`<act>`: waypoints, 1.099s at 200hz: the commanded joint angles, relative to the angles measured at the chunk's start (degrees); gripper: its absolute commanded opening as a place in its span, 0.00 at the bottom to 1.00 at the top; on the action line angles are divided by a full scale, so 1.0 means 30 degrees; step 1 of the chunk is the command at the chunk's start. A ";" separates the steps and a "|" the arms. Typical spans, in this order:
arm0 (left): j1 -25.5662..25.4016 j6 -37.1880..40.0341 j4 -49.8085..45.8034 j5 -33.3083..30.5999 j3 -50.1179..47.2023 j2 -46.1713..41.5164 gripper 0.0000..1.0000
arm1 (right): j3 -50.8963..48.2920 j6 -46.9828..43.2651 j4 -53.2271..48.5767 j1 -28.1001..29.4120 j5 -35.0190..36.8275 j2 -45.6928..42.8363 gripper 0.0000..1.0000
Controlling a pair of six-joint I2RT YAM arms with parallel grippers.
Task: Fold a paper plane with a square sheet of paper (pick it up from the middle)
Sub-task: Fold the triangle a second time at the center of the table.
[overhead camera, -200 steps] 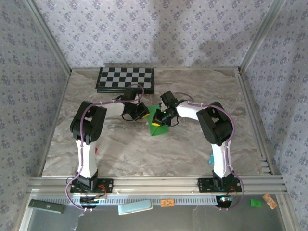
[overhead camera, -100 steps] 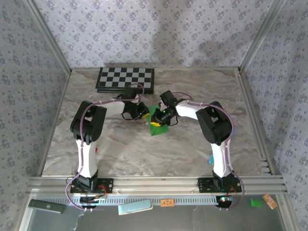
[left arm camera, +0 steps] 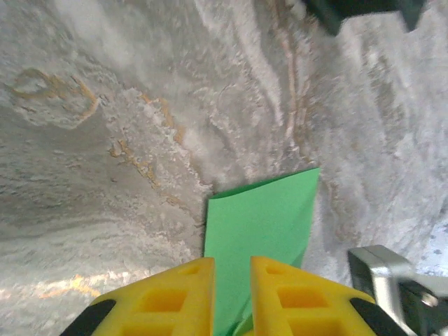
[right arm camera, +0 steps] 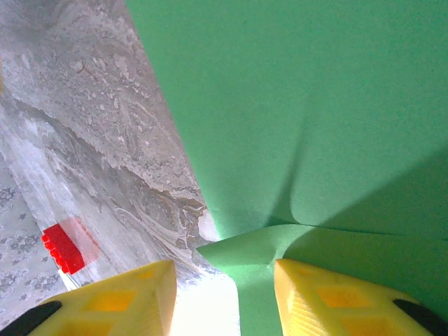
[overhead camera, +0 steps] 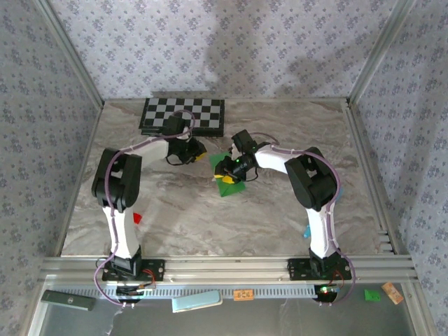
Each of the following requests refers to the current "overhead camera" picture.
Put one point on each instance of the wide aluminium side rail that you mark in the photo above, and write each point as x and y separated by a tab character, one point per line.
362	150

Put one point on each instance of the aluminium mounting rail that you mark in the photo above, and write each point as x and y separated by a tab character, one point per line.
227	267

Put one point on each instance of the orange wooden tag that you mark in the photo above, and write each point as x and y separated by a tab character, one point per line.
243	295

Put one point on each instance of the red plastic block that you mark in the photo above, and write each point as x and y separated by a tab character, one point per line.
138	218

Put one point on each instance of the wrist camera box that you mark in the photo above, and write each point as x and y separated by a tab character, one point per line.
243	140
174	125

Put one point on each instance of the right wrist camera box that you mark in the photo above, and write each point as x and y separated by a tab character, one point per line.
243	140

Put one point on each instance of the black flat device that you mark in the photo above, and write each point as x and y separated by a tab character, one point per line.
66	300

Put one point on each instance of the blue marker pen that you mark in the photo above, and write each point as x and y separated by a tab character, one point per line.
307	232

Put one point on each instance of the aluminium corner post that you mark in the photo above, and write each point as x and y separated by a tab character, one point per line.
73	56
379	52

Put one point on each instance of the light blue card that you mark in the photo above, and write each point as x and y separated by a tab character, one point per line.
196	301

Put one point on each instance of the thin aluminium edge strip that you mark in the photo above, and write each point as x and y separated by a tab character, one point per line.
85	157

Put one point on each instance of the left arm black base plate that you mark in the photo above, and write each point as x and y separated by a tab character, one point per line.
157	271

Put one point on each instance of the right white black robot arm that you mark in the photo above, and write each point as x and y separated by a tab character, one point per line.
322	231

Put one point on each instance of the green paper sheet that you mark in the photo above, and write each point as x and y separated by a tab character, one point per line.
232	190

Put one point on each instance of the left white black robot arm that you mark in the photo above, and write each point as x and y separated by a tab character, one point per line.
120	231

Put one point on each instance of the small green paper piece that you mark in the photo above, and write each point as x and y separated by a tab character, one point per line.
371	295

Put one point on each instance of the black and grey chessboard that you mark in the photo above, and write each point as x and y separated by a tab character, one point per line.
157	112

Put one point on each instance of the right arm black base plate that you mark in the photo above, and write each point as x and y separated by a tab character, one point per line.
297	269

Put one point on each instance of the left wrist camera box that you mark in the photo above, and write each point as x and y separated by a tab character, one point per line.
174	125

